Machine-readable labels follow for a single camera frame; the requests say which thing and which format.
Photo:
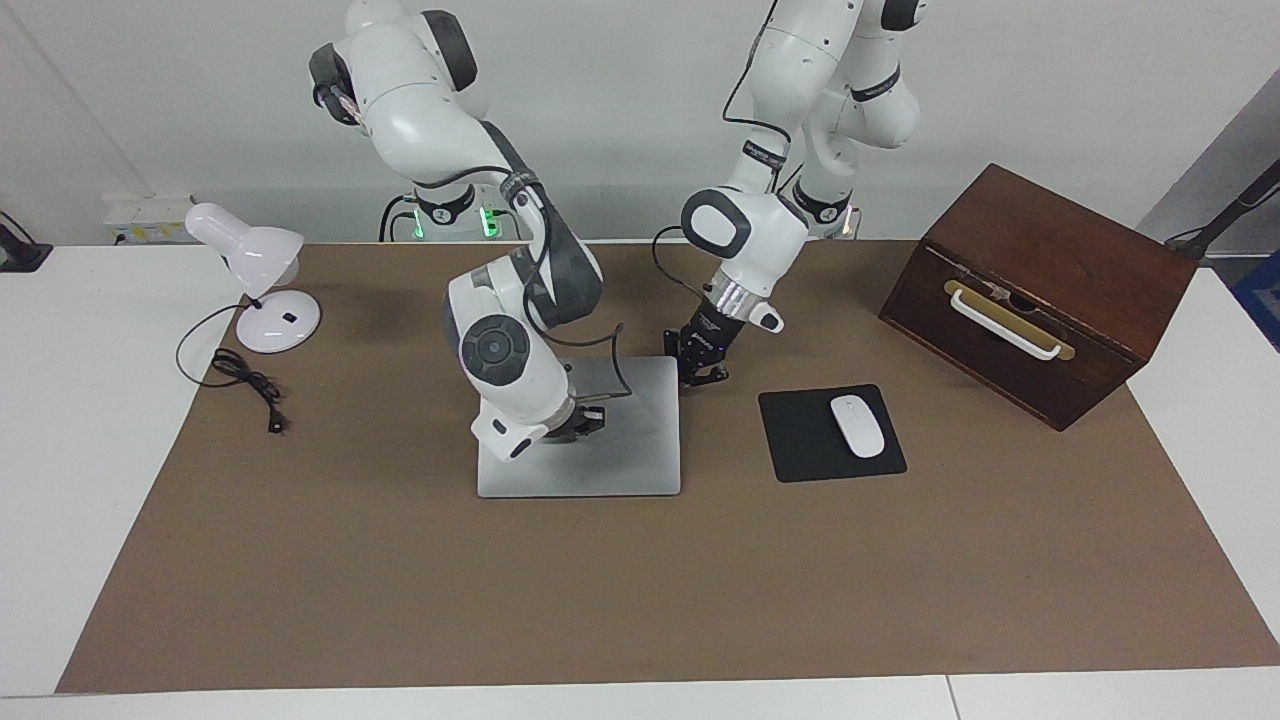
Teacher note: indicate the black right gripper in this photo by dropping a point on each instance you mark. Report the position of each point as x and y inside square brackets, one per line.
[585, 420]

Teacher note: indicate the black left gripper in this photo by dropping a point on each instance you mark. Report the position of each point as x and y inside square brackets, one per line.
[710, 338]

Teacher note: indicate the grey aluminium laptop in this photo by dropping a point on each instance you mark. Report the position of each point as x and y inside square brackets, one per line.
[630, 455]

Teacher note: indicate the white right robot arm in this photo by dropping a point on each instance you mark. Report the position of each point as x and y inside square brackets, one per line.
[400, 100]

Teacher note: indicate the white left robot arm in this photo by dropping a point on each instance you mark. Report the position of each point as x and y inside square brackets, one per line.
[745, 230]

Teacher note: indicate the black mouse pad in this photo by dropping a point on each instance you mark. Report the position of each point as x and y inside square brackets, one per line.
[800, 440]

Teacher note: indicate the white computer mouse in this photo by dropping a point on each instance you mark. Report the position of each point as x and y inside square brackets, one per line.
[857, 427]

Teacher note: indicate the brown table mat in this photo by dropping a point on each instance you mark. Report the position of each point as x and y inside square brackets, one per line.
[640, 600]

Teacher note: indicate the white desk lamp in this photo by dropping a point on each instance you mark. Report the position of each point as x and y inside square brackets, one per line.
[270, 325]

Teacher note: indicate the dark brown wooden box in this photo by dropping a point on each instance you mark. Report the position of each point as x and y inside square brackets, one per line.
[1090, 250]

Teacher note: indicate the blue crate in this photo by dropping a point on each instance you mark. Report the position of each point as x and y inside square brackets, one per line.
[1262, 300]

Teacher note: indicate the white wall power strip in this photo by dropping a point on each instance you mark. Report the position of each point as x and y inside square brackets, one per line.
[140, 220]

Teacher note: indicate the black clamp mount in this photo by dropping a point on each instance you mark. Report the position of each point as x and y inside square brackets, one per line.
[20, 255]

